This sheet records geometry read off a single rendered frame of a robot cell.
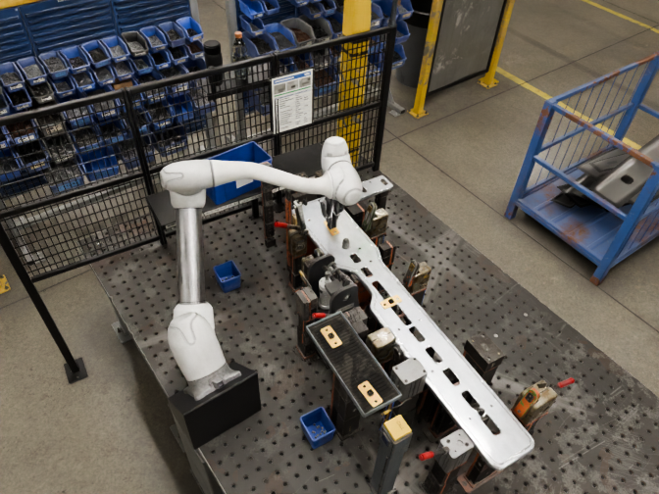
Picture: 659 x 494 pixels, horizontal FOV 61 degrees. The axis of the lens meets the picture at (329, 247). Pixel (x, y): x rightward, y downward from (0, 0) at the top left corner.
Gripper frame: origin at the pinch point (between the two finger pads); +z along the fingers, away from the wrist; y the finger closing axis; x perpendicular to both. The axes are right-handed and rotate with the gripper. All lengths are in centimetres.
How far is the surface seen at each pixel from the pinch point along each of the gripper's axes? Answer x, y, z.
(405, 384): -82, -20, -4
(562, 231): -1, 177, 86
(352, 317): -49, -20, -1
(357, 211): 7.0, 17.7, 7.4
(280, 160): 51, 1, 2
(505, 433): -108, 3, 7
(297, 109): 55, 13, -21
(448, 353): -75, 6, 7
